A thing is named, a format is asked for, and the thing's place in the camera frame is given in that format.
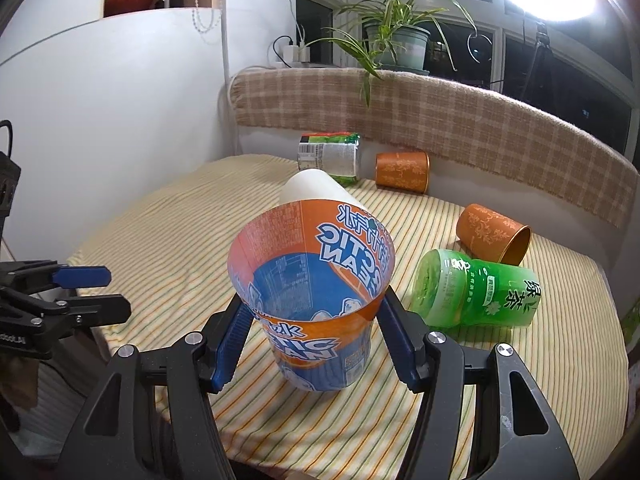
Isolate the potted spider plant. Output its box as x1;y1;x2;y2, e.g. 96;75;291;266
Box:
305;0;478;108

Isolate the striped yellow table cloth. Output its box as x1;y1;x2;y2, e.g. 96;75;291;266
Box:
65;154;630;467

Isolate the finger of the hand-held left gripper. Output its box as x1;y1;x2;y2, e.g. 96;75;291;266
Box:
0;259;112;292
0;291;132;346

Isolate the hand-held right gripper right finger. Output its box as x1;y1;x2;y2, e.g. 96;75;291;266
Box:
377;290;581;480

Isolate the checked beige blanket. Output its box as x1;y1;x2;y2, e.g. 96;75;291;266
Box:
229;67;640;228

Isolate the white power strip with chargers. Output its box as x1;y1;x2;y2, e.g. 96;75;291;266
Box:
272;36;327;69

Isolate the translucent green cup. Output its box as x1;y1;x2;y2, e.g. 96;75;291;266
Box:
411;249;542;329

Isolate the orange and blue printed cup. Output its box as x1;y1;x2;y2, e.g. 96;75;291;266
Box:
227;199;396;392

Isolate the black tripod stand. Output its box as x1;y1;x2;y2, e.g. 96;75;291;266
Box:
519;16;563;111

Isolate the orange patterned cup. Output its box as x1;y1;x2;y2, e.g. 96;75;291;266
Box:
375;151;431;194
456;203;532;266

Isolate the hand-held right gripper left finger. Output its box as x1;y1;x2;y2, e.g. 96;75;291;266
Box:
57;294;253;480

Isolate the green and white label cup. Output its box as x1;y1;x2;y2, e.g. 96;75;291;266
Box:
298;131;363;186

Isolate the white paper cup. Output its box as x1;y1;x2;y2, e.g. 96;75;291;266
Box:
279;170;367;211

